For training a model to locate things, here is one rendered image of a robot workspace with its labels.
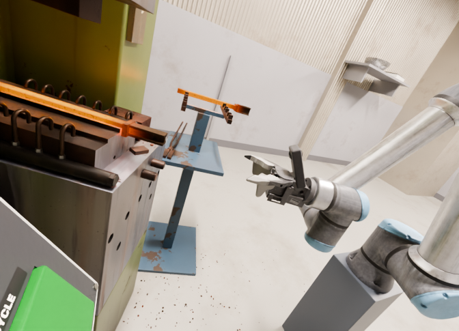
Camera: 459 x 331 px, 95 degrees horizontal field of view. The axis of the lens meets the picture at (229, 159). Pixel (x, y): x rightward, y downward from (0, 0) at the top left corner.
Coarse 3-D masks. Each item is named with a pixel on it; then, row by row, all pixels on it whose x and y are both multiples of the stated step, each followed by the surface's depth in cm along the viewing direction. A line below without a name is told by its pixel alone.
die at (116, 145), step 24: (0, 96) 50; (48, 96) 58; (0, 120) 43; (24, 120) 46; (72, 120) 50; (96, 120) 52; (24, 144) 44; (48, 144) 44; (72, 144) 44; (96, 144) 46; (120, 144) 55
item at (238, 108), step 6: (180, 90) 111; (186, 90) 114; (192, 96) 114; (198, 96) 114; (204, 96) 115; (216, 102) 117; (222, 102) 117; (234, 108) 120; (240, 108) 121; (246, 108) 122; (246, 114) 123
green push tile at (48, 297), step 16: (32, 272) 16; (48, 272) 17; (32, 288) 15; (48, 288) 16; (64, 288) 18; (32, 304) 14; (48, 304) 15; (64, 304) 17; (80, 304) 19; (16, 320) 13; (32, 320) 14; (48, 320) 15; (64, 320) 16; (80, 320) 18
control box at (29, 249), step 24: (0, 216) 15; (0, 240) 14; (24, 240) 16; (48, 240) 19; (0, 264) 14; (24, 264) 16; (48, 264) 18; (72, 264) 21; (0, 288) 13; (24, 288) 15; (96, 288) 23; (0, 312) 13
